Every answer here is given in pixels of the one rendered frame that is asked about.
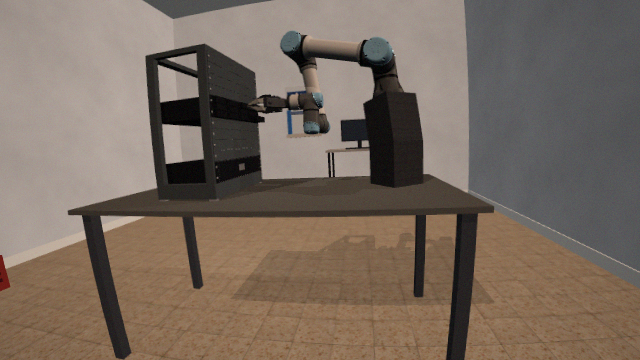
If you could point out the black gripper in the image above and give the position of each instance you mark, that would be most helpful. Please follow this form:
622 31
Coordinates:
267 110

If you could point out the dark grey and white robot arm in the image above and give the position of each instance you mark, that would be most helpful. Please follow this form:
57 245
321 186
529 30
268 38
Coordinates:
304 49

